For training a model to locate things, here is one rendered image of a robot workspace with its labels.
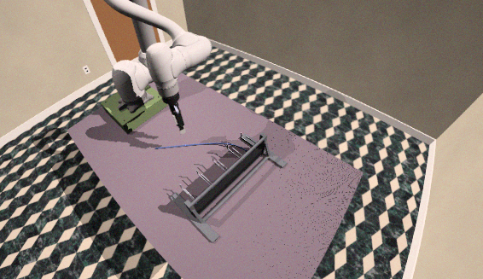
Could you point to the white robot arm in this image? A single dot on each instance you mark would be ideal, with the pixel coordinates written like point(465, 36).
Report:
point(164, 65)

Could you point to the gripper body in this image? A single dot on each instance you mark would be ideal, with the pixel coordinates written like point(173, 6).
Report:
point(171, 100)

